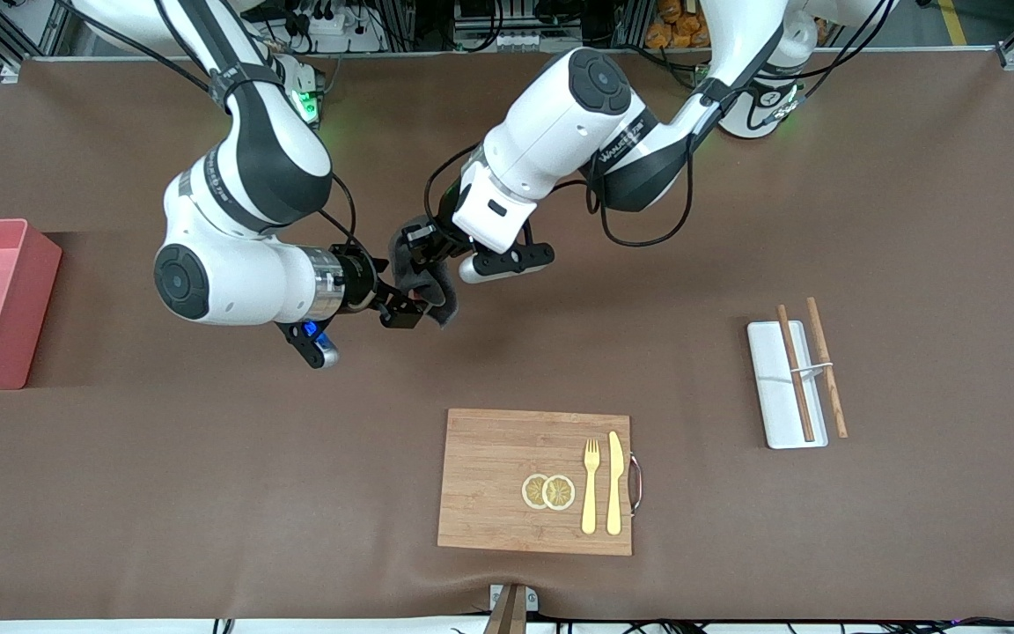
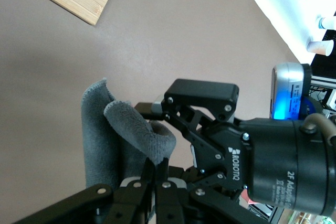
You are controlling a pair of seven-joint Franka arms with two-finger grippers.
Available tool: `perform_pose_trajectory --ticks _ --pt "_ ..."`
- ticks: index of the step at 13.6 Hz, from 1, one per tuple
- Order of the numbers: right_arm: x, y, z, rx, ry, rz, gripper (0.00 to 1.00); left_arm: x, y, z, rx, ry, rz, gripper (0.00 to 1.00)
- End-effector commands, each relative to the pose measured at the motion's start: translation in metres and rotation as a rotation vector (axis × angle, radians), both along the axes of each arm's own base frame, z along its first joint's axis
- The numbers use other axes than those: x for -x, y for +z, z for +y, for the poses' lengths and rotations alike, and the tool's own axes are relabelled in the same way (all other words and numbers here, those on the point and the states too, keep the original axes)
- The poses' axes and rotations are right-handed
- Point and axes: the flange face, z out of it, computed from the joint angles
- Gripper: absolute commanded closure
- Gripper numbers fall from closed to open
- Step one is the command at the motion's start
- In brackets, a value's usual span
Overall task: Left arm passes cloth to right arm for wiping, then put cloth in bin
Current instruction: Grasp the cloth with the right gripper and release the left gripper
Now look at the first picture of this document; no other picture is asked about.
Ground dark grey cloth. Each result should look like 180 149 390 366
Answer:
387 215 460 329

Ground white terminal block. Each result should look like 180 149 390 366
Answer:
491 29 554 51

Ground white power strip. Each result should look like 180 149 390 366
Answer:
283 0 386 54

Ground brown table mat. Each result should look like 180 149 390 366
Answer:
0 48 1014 622

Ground orange snack bags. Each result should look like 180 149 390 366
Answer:
645 0 712 50

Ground yellow plastic fork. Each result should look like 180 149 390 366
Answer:
581 439 602 535

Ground yellow plastic knife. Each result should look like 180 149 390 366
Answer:
606 431 625 536

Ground brown wooden strut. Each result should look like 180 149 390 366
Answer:
482 586 528 634

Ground white rectangular tray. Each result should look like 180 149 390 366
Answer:
746 321 830 450

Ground wooden chopstick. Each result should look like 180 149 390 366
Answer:
776 305 817 444
805 297 850 439

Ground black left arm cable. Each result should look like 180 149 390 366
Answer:
589 0 900 248

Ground bamboo cutting board with handle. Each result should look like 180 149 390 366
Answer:
437 408 645 557

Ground metal bracket at table edge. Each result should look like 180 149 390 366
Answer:
489 583 540 614

